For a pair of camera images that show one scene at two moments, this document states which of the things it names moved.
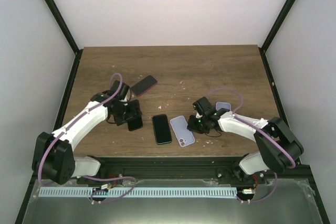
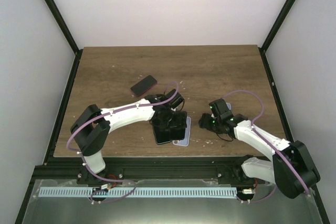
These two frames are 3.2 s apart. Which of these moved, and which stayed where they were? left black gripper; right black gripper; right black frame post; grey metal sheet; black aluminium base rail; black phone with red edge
Moved: left black gripper; right black gripper
Stayed: black phone with red edge; black aluminium base rail; grey metal sheet; right black frame post
